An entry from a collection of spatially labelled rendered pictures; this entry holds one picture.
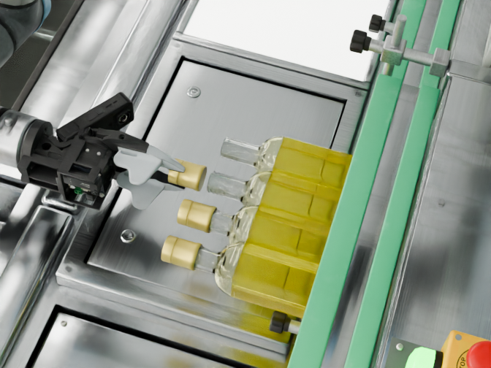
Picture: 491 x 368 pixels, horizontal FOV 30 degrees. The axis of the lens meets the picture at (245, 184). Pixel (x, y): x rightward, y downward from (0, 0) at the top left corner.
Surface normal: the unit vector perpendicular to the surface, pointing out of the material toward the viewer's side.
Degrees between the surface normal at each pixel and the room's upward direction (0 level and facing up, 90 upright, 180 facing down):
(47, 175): 90
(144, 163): 84
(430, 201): 90
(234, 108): 90
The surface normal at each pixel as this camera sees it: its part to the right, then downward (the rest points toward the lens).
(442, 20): 0.04, -0.55
